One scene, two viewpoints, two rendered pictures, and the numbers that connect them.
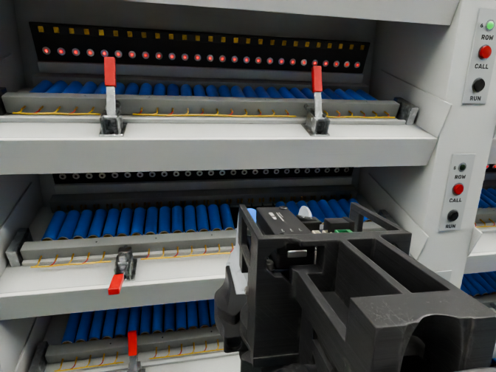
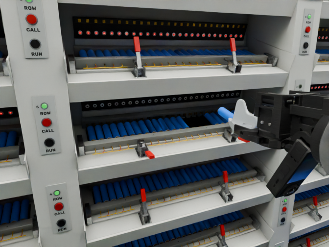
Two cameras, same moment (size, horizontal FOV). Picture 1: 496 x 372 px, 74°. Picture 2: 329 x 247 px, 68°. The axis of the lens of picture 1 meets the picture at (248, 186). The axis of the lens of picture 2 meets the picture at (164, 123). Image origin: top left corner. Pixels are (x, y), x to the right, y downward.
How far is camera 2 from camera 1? 27 cm
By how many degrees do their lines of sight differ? 9
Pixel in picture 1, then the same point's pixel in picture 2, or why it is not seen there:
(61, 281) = (111, 160)
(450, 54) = (293, 30)
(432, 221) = not seen: hidden behind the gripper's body
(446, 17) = (290, 12)
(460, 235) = not seen: hidden behind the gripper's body
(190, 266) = (174, 147)
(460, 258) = not seen: hidden behind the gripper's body
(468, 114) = (301, 60)
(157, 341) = (151, 195)
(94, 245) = (123, 140)
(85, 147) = (129, 84)
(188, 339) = (167, 192)
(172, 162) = (169, 90)
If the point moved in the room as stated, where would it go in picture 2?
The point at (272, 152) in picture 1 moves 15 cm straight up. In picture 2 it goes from (216, 83) to (218, 20)
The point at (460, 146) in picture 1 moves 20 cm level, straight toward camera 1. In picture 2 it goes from (299, 76) to (308, 82)
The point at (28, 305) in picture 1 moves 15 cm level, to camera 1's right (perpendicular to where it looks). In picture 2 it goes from (96, 174) to (159, 168)
